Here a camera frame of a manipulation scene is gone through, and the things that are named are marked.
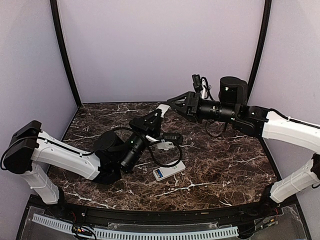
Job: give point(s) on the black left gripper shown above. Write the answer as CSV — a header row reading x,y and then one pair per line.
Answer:
x,y
144,124

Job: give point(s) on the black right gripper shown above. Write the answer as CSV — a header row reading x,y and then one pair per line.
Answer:
x,y
191,101

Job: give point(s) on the white battery cover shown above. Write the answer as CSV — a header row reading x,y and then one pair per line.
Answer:
x,y
164,108

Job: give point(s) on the white remote control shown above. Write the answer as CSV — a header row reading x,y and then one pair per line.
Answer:
x,y
169,171

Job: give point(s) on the blue battery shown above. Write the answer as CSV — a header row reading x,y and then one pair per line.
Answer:
x,y
158,173

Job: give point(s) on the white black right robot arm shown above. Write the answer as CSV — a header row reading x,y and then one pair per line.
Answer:
x,y
258,122

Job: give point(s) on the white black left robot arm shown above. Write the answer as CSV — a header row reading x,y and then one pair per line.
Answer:
x,y
111,156

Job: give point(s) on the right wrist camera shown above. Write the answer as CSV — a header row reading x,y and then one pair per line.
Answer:
x,y
201,86

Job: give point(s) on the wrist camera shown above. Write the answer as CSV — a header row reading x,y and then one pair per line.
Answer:
x,y
201,86
166,140

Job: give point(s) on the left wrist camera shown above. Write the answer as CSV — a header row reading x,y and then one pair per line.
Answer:
x,y
166,140

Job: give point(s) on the black front rail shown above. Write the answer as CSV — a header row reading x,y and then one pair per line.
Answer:
x,y
242,215

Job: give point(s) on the black right corner frame post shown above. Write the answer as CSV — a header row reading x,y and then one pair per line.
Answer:
x,y
259,47

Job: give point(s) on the black corner frame post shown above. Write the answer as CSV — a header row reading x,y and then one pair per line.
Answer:
x,y
63,52
259,47

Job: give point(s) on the white slotted cable duct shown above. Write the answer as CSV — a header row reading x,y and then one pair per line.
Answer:
x,y
121,231

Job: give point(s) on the black left corner frame post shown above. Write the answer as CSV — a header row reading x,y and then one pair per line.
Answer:
x,y
63,52

